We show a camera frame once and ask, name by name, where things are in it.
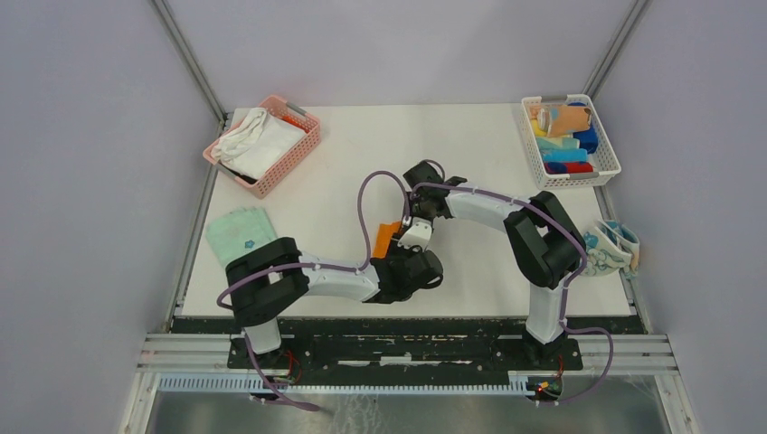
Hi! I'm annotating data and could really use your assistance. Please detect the bright orange towel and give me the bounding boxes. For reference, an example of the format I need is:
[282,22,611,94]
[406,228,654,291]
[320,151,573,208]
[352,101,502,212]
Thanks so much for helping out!
[371,222,402,259]

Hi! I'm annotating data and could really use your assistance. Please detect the patterned white blue towel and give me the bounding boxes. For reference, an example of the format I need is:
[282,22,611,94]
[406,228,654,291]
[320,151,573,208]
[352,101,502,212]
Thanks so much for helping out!
[582,220,640,280]

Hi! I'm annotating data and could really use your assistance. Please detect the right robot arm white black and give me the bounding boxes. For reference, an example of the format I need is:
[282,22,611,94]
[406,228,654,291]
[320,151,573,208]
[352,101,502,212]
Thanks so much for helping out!
[398,160,585,369]

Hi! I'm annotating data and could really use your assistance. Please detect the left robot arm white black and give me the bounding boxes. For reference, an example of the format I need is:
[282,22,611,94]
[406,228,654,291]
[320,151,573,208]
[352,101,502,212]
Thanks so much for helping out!
[216,237,443,368]

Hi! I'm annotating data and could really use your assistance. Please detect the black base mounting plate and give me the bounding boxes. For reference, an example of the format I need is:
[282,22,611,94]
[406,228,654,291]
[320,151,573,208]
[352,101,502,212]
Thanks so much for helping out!
[170,316,583,388]

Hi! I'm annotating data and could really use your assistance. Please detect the yellow rolled towel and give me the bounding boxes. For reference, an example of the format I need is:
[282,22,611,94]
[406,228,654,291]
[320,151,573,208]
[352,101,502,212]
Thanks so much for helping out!
[530,119,547,137]

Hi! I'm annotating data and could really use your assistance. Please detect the teal rolled towel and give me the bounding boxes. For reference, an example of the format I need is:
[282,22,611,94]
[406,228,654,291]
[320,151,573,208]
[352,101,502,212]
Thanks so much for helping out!
[535,137,580,151]

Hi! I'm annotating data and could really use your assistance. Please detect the light blue rolled towel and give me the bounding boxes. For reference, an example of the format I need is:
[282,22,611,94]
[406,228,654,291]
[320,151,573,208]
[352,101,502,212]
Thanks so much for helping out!
[540,148,589,163]

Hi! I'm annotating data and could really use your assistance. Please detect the red blue rolled towel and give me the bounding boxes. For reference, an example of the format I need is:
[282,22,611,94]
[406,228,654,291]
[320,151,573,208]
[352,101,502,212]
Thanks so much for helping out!
[544,161,594,175]

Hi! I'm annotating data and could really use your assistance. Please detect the pink plastic basket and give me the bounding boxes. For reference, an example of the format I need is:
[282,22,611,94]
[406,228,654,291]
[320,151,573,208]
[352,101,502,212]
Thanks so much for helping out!
[204,95,320,199]

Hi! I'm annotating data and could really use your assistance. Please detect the red item in basket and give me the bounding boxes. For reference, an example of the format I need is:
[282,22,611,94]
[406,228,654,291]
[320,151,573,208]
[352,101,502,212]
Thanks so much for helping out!
[280,116,306,130]

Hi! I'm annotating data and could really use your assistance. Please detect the dark blue rolled towel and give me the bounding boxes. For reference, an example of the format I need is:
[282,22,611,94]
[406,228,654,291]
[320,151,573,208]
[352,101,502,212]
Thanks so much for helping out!
[566,102,599,154]

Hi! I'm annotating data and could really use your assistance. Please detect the mint green folded towel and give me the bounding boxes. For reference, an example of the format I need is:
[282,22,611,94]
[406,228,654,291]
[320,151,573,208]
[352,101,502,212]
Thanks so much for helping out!
[205,207,277,268]

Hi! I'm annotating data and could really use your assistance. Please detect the white plastic basket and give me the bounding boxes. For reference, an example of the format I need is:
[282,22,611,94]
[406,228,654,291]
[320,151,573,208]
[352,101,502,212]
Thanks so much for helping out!
[517,94,622,189]

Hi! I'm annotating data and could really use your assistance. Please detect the white cloth in basket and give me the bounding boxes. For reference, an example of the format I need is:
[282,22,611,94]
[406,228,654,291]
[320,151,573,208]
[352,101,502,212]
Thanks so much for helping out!
[211,108,306,179]

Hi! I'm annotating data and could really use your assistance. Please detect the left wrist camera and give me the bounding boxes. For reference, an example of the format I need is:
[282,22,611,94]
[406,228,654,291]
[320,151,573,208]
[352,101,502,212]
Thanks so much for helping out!
[397,217,433,251]

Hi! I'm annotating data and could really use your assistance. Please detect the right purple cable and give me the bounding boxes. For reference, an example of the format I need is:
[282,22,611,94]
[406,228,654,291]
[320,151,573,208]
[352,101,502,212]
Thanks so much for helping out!
[409,159,615,407]

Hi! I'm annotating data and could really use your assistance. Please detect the white slotted cable duct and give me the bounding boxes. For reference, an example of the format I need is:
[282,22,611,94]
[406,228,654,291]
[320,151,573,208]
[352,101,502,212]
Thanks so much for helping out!
[157,373,534,398]

